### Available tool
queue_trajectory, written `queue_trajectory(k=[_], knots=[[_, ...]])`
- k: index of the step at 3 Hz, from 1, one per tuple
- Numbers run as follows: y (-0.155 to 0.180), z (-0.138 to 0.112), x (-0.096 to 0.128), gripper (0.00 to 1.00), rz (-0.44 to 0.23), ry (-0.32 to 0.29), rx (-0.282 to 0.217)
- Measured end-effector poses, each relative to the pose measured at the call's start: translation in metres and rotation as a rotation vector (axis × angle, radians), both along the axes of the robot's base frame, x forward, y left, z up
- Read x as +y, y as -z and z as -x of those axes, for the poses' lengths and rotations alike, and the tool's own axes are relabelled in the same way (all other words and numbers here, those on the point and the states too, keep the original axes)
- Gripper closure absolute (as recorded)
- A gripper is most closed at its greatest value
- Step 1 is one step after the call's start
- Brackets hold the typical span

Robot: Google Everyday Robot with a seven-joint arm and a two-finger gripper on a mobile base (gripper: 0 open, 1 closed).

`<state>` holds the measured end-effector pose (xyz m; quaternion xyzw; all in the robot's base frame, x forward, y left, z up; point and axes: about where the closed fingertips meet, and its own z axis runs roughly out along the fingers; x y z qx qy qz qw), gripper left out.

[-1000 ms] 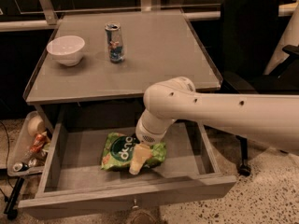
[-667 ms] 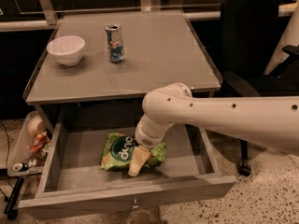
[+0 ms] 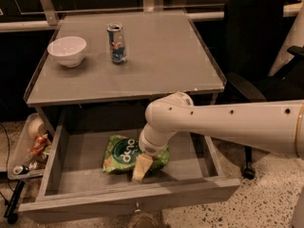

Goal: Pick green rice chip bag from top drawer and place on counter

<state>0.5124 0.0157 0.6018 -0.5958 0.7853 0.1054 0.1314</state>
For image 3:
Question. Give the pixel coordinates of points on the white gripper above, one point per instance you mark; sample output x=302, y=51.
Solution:
x=154, y=148

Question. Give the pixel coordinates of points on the green rice chip bag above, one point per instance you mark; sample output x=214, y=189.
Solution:
x=120, y=154

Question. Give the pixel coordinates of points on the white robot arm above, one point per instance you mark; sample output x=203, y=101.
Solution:
x=276, y=127

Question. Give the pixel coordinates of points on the metal drawer knob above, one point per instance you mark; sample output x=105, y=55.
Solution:
x=137, y=208

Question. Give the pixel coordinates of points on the open grey top drawer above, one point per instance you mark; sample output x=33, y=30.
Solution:
x=74, y=185

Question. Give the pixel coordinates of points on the grey cabinet with counter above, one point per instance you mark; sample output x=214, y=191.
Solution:
x=164, y=54

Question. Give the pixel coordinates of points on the orange snack packet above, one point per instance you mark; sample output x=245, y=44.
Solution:
x=39, y=145

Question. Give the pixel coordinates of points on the clear plastic side bin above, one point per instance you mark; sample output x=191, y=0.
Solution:
x=21, y=155

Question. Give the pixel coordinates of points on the cream round object in bin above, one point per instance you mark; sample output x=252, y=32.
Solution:
x=36, y=128

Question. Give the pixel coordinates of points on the blue silver drink can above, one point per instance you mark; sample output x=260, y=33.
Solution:
x=115, y=34

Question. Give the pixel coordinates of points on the dark can in bin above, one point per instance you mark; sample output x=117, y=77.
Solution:
x=20, y=170

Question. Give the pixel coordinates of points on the white ceramic bowl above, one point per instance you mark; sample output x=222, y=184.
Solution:
x=67, y=51

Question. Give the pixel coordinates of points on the black cart leg with wheel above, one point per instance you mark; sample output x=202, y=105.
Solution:
x=10, y=214

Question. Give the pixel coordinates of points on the black office chair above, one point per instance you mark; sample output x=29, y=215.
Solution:
x=253, y=30

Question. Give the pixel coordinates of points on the metal rail bracket left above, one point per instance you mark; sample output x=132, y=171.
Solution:
x=50, y=13

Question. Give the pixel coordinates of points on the white horizontal rail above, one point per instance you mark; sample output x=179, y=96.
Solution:
x=95, y=18

